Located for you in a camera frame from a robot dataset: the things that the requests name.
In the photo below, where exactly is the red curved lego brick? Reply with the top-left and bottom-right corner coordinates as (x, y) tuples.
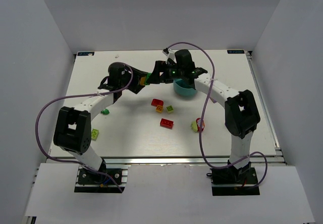
(151, 98), (164, 107)

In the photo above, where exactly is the teal round divided container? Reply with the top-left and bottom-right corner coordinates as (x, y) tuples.
(173, 79), (197, 98)

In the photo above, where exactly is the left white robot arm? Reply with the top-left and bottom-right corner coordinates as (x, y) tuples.
(53, 62), (150, 172)

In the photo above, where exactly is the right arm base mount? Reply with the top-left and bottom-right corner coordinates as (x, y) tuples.
(206, 167), (260, 196)

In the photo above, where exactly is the left corner label sticker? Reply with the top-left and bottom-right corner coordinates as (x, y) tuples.
(77, 51), (94, 57)

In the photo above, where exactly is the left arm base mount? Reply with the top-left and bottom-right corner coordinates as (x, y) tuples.
(74, 167), (128, 194)

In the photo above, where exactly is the dark green small lego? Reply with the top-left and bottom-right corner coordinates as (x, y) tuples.
(100, 109), (110, 115)

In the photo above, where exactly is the red rectangular lego brick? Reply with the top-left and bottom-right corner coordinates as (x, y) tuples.
(159, 118), (174, 129)

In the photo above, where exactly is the lime green lego brick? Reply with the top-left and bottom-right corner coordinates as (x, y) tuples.
(91, 129), (99, 141)

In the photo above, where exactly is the corner label sticker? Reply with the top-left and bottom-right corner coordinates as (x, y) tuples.
(227, 49), (245, 54)
(77, 51), (94, 57)

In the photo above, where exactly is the small orange lego brick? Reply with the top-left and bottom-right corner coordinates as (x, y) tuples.
(155, 105), (164, 113)

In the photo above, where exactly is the light green small lego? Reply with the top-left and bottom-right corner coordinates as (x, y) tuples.
(166, 105), (174, 114)

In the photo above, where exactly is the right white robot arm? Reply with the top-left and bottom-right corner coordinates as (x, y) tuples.
(146, 48), (260, 171)

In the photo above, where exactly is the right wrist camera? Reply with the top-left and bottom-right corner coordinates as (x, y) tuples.
(163, 48), (176, 64)

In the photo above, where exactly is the red flower lego piece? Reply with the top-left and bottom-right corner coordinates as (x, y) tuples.
(196, 118), (205, 132)

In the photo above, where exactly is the green lego plate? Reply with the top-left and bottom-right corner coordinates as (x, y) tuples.
(144, 73), (151, 85)

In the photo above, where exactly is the right corner label sticker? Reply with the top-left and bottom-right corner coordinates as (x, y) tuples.
(227, 49), (245, 54)

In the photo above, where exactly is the yellow rounded lego brick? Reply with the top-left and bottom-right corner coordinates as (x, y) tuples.
(139, 76), (146, 86)

